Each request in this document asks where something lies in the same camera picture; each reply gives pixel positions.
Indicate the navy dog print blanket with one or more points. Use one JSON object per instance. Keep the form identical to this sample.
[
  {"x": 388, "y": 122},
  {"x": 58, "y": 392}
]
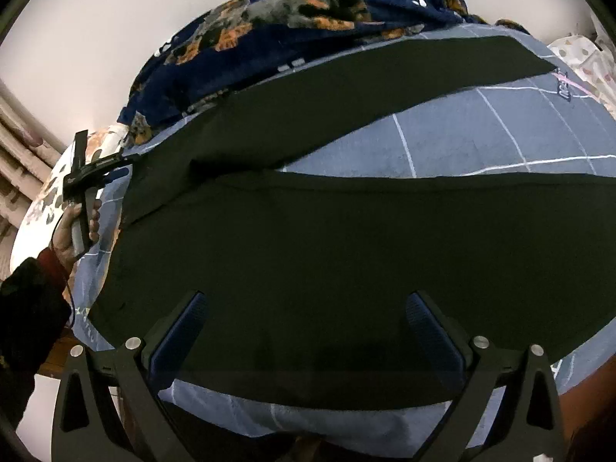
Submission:
[{"x": 243, "y": 42}]

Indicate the wooden bed frame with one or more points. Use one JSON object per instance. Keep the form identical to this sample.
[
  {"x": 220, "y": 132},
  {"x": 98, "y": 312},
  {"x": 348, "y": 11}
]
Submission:
[{"x": 55, "y": 363}]

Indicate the black pants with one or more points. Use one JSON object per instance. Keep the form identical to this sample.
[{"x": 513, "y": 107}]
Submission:
[{"x": 307, "y": 276}]

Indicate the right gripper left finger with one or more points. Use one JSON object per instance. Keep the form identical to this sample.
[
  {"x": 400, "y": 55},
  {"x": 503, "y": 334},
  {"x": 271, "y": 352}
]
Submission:
[{"x": 108, "y": 406}]

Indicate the white dotted cloth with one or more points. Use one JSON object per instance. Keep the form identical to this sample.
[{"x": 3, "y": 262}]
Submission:
[{"x": 593, "y": 60}]

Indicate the blue grid bedsheet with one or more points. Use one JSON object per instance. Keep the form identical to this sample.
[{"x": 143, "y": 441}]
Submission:
[{"x": 519, "y": 126}]

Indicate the white floral pillow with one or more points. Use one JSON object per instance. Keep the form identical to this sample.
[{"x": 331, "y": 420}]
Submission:
[{"x": 35, "y": 230}]

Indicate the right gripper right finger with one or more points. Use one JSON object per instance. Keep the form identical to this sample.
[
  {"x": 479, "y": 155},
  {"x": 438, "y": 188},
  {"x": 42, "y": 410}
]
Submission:
[{"x": 528, "y": 425}]

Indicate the beige curtain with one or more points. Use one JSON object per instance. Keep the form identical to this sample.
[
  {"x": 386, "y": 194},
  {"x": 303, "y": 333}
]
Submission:
[{"x": 27, "y": 159}]

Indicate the person's left hand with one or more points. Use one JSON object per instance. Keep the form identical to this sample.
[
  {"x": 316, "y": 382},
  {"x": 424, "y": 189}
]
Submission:
[{"x": 61, "y": 241}]

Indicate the left forearm dark sleeve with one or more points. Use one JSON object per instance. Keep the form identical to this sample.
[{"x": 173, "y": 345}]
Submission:
[{"x": 33, "y": 314}]

